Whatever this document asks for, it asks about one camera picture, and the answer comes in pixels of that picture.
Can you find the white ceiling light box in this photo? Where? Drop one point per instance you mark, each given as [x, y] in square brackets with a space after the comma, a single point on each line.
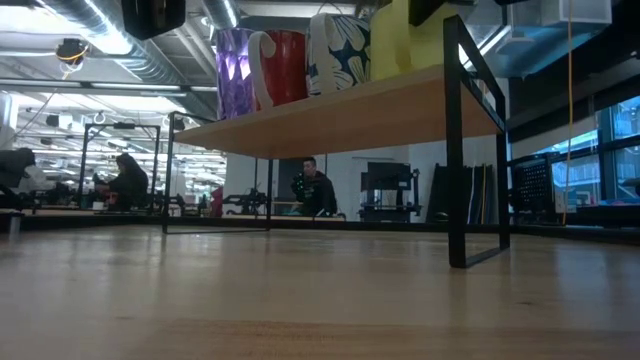
[580, 10]

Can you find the blue white floral mug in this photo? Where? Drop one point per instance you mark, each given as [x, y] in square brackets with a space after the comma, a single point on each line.
[340, 55]

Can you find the small silver ceiling duct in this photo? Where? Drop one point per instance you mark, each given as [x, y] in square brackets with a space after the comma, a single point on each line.
[220, 12]

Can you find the red mug white inside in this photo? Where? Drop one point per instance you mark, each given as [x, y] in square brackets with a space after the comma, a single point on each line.
[285, 70]

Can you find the black monitor on stand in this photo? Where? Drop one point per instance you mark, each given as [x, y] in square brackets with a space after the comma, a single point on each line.
[387, 175]

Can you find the large silver ceiling duct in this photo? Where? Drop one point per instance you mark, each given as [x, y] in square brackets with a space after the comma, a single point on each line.
[145, 65]

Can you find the purple faceted tumbler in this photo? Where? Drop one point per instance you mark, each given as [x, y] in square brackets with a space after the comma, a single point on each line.
[232, 75]

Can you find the black leaning boards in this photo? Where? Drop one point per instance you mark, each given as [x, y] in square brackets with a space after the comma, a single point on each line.
[475, 195]

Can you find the person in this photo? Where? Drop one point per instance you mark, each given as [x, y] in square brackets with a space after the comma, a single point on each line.
[127, 185]
[317, 192]

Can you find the black perforated panel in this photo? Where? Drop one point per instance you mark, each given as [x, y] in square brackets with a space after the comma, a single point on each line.
[532, 185]

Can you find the long ceiling strip light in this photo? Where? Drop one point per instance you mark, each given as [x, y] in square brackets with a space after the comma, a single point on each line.
[100, 86]

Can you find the black aluminium table frame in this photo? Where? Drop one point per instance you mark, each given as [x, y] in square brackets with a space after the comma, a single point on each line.
[375, 226]

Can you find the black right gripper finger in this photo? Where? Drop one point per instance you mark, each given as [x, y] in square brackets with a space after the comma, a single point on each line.
[420, 10]

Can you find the yellow-green mug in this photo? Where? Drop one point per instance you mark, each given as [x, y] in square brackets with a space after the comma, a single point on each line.
[395, 45]

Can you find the black hanging ceiling sensor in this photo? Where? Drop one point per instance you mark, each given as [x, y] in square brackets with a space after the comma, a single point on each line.
[72, 50]

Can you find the black robot workstation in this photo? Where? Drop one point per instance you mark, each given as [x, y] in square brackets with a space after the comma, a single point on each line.
[250, 202]

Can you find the black metal frame rig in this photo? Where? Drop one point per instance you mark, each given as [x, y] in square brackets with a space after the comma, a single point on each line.
[124, 125]

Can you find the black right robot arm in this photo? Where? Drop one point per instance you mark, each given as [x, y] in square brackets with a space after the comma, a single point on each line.
[512, 2]

